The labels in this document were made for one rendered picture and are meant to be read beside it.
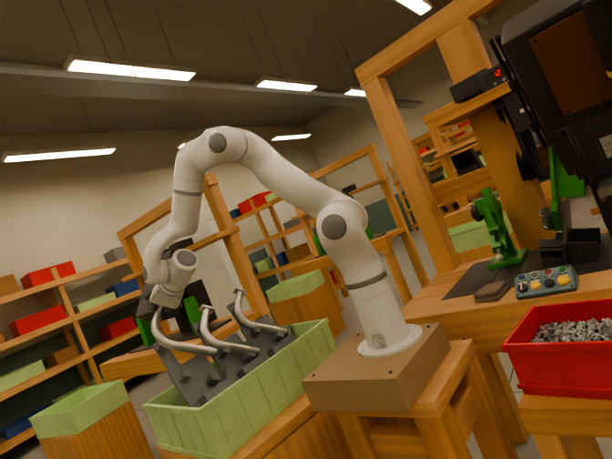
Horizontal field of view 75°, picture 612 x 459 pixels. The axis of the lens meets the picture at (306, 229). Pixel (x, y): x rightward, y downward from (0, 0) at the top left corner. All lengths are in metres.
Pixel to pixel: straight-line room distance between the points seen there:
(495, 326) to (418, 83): 11.05
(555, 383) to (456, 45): 1.33
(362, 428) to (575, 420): 0.50
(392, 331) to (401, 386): 0.18
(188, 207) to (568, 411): 1.07
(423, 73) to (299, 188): 11.12
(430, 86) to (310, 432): 11.16
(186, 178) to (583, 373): 1.09
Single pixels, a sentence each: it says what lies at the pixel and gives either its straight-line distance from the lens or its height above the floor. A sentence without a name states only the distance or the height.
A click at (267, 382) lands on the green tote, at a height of 0.90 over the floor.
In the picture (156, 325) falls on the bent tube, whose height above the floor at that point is 1.20.
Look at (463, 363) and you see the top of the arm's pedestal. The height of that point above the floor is 0.83.
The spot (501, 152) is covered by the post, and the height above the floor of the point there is 1.31.
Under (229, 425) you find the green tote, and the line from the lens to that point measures 1.33.
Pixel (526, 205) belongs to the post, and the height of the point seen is 1.07.
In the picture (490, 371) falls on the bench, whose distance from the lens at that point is 2.16.
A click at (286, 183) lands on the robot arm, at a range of 1.10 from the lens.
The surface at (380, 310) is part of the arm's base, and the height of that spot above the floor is 1.05.
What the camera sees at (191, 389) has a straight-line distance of 1.56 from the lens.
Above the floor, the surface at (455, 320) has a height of 0.87.
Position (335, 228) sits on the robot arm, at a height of 1.29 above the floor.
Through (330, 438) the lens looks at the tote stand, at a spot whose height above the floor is 0.65.
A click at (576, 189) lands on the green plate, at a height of 1.12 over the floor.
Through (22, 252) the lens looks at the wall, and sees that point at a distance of 7.61.
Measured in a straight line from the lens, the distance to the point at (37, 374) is 6.82.
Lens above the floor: 1.32
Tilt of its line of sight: level
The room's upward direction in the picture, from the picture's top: 22 degrees counter-clockwise
